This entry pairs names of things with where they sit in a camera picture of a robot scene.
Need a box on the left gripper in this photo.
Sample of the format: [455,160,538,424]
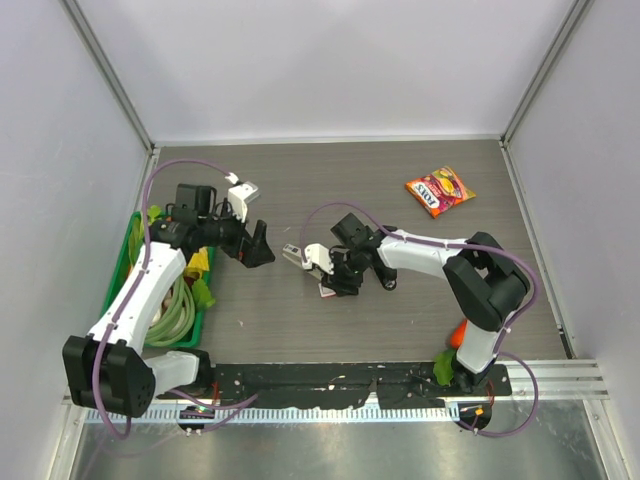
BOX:
[198,198,274,267]

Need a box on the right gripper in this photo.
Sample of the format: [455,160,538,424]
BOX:
[322,248,365,297]

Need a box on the red white staple box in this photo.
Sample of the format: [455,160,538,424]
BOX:
[318,283,336,298]

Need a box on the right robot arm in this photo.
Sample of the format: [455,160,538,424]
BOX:
[302,213,531,395]

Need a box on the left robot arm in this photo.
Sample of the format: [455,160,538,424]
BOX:
[62,182,275,418]

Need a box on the orange toy carrot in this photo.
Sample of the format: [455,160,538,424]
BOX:
[448,319,468,349]

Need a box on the green plastic tray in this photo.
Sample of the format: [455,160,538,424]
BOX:
[102,211,216,348]

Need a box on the orange candy bag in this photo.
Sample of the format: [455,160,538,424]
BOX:
[405,166,476,218]

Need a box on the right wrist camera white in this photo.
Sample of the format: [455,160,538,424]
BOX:
[301,243,334,275]

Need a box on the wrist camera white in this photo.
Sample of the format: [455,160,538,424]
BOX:
[301,243,334,275]
[227,182,260,223]

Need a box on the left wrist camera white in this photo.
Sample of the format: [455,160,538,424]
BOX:
[227,182,260,223]

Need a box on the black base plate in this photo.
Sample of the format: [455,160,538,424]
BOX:
[211,362,512,410]

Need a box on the white slotted cable duct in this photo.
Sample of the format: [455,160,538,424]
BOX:
[84,404,460,424]

